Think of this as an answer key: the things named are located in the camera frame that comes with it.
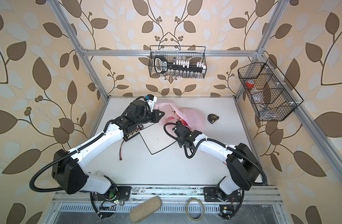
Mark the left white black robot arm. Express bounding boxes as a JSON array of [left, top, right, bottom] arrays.
[[29, 94, 165, 195]]

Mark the black socket set tool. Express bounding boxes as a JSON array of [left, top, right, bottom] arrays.
[[153, 56, 207, 75]]

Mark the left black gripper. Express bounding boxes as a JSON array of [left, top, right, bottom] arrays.
[[134, 107, 165, 126]]

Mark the black tape measure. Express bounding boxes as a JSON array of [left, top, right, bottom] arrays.
[[207, 114, 219, 124]]

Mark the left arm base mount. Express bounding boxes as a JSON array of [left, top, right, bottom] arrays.
[[92, 186, 131, 202]]

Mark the pink plastic bag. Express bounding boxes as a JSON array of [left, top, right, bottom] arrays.
[[156, 101, 206, 132]]

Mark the black wire basket back wall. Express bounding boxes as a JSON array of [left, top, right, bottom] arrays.
[[148, 45, 207, 79]]

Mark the beige oval sponge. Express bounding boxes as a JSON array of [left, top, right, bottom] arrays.
[[129, 196, 162, 224]]

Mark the black wire basket right wall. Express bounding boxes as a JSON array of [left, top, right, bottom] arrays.
[[238, 58, 303, 121]]

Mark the black wire basket wall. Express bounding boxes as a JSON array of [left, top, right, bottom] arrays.
[[238, 58, 303, 121], [148, 45, 207, 79]]

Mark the black connector board with wires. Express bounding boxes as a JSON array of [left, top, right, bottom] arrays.
[[119, 125, 144, 161]]

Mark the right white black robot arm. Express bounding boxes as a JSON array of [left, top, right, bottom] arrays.
[[163, 121, 268, 198]]

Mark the white square plate black rim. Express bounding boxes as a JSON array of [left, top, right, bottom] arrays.
[[140, 124, 176, 155]]

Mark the clear tape roll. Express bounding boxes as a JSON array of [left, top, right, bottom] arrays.
[[185, 198, 205, 221]]

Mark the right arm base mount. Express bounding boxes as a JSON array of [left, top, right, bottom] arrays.
[[203, 187, 242, 203]]

